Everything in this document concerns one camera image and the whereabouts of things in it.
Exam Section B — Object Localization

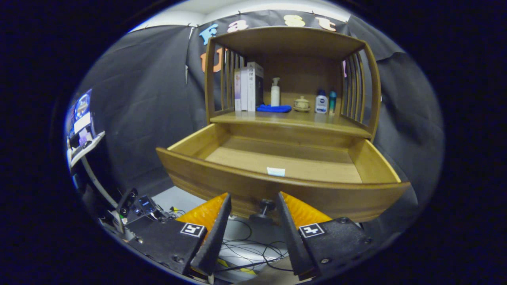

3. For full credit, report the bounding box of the wooden drawer with black knob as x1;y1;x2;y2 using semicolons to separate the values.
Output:
156;123;412;225

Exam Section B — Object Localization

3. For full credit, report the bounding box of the folded blue cloth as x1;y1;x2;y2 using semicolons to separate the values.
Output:
256;104;292;113

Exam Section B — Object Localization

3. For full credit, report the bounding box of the wooden countertop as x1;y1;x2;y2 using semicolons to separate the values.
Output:
210;109;373;139

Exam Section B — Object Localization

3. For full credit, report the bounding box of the purple spine book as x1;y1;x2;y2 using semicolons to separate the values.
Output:
234;68;243;111

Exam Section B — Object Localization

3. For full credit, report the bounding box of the white lotion bottle blue cap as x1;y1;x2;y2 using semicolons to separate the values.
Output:
315;89;328;114

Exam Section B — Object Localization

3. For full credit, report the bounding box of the thin white book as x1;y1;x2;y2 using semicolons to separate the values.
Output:
240;66;249;111

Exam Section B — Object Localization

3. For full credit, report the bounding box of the white and black book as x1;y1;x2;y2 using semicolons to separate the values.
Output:
246;61;265;112

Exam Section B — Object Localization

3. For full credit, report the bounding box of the wooden cabinet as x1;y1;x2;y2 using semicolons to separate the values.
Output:
204;26;383;140

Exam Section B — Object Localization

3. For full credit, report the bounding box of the black device with blue display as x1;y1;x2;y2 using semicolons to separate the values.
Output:
137;195;170;221

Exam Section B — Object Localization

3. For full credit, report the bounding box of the black cable tangle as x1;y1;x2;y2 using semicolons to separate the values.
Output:
216;218;294;277

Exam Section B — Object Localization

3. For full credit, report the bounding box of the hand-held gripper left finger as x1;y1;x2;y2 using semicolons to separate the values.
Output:
125;193;232;276

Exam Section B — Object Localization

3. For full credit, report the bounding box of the black backdrop cloth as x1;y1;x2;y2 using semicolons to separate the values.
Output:
65;10;446;246

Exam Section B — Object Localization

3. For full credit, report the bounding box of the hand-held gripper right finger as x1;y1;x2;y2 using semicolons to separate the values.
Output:
276;191;375;276

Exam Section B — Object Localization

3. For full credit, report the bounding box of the white side table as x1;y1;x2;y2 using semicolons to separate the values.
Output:
67;131;119;208

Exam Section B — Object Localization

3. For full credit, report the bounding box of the black round-lens device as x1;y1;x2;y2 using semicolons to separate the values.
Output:
116;188;139;216

